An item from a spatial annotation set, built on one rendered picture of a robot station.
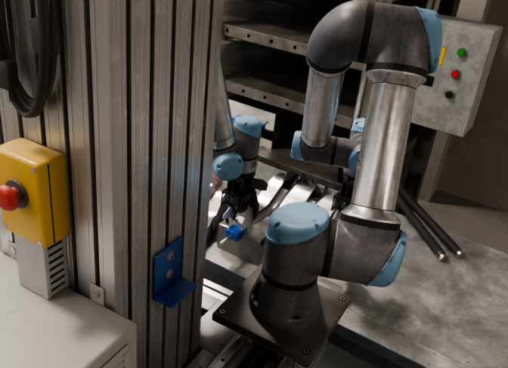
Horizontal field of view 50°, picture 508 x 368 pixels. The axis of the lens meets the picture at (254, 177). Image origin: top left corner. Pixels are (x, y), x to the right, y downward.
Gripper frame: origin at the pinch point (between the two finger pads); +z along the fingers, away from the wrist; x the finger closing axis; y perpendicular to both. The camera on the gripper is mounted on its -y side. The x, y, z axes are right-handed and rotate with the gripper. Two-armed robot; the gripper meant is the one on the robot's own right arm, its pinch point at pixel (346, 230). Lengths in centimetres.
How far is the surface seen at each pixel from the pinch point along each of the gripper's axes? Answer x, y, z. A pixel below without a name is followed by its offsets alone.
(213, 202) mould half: -46.2, 3.4, 7.2
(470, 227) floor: 15, -210, 95
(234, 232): -28.3, 17.1, 4.7
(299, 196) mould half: -23.1, -13.8, 3.0
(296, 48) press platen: -59, -66, -31
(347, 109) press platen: -35, -75, -9
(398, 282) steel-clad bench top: 16.9, -7.4, 15.0
